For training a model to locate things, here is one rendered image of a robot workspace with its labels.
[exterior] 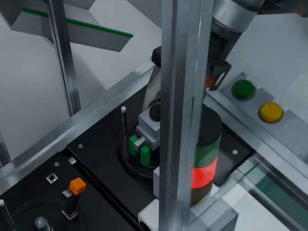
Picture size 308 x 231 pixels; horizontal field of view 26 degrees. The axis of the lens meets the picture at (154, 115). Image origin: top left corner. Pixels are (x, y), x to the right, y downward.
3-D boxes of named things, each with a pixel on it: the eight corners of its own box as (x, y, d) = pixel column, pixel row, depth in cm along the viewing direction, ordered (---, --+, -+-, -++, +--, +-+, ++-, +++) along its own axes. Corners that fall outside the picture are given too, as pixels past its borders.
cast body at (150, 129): (162, 114, 118) (162, 92, 113) (179, 129, 117) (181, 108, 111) (127, 142, 115) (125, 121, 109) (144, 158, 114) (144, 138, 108)
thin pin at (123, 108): (125, 130, 121) (123, 105, 114) (128, 133, 120) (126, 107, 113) (122, 133, 120) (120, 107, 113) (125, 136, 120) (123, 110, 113)
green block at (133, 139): (134, 148, 119) (134, 134, 115) (139, 152, 118) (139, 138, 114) (129, 152, 118) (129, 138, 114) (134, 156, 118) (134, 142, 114)
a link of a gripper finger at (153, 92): (159, 114, 118) (192, 79, 114) (140, 117, 113) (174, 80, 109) (149, 100, 119) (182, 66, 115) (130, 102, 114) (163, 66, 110)
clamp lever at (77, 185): (70, 205, 112) (79, 176, 107) (77, 213, 111) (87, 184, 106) (53, 214, 110) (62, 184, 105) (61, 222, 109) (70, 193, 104)
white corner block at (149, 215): (156, 206, 117) (156, 196, 114) (174, 224, 115) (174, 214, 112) (136, 223, 115) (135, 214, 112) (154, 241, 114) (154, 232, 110)
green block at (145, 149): (145, 158, 118) (145, 144, 113) (150, 162, 117) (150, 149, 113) (140, 162, 117) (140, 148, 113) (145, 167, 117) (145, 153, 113)
